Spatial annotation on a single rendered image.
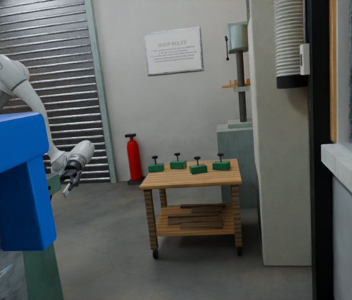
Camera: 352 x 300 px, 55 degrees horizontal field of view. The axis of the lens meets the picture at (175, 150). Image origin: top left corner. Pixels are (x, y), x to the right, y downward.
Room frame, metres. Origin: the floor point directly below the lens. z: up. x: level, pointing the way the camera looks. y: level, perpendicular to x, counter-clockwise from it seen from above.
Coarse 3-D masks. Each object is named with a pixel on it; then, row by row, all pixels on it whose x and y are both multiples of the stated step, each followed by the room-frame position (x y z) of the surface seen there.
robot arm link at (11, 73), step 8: (0, 56) 1.76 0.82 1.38; (0, 64) 1.74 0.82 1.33; (8, 64) 1.75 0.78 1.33; (16, 64) 1.81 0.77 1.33; (0, 72) 1.73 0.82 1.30; (8, 72) 1.74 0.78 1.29; (16, 72) 1.76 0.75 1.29; (0, 80) 1.76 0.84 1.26; (8, 80) 1.73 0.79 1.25; (16, 80) 1.74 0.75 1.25; (8, 88) 1.76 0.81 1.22
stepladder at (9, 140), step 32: (0, 128) 0.28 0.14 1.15; (32, 128) 0.32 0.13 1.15; (0, 160) 0.27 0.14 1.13; (32, 160) 0.35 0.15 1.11; (0, 192) 0.35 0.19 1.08; (32, 192) 0.34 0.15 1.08; (0, 224) 0.35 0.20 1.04; (32, 224) 0.34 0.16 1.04; (0, 256) 0.34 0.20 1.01; (0, 288) 0.33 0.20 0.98
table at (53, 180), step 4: (48, 176) 1.12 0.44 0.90; (52, 176) 1.11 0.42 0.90; (56, 176) 1.13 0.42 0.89; (48, 180) 1.09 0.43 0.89; (52, 180) 1.11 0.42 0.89; (56, 180) 1.13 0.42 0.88; (48, 184) 1.08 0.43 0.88; (52, 184) 1.11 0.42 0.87; (56, 184) 1.13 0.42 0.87; (60, 184) 1.15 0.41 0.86; (48, 188) 1.07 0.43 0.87; (52, 188) 1.10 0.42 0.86; (56, 188) 1.12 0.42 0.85; (60, 188) 1.15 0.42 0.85; (52, 192) 1.10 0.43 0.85
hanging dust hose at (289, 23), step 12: (276, 0) 1.72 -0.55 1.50; (288, 0) 1.67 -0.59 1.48; (300, 0) 1.67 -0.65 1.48; (276, 12) 1.73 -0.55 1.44; (288, 12) 1.68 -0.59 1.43; (300, 12) 1.68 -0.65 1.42; (276, 24) 1.74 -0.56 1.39; (288, 24) 1.68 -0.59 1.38; (300, 24) 1.67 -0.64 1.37; (276, 36) 1.72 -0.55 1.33; (288, 36) 1.68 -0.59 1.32; (300, 36) 1.66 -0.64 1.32; (276, 48) 1.73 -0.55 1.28; (288, 48) 1.67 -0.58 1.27; (288, 60) 1.67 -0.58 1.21; (276, 72) 1.73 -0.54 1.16; (288, 72) 1.67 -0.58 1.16; (300, 72) 1.66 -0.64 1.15; (276, 84) 1.74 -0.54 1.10; (288, 84) 1.66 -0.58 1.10; (300, 84) 1.65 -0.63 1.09
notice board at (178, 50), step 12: (144, 36) 4.00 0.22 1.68; (156, 36) 3.97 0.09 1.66; (168, 36) 3.94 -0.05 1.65; (180, 36) 3.92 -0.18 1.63; (192, 36) 3.89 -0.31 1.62; (156, 48) 3.97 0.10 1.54; (168, 48) 3.95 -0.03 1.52; (180, 48) 3.92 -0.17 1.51; (192, 48) 3.89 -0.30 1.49; (156, 60) 3.98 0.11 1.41; (168, 60) 3.95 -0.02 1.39; (180, 60) 3.92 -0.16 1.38; (192, 60) 3.90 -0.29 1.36; (156, 72) 3.98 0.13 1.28; (168, 72) 3.95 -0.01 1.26
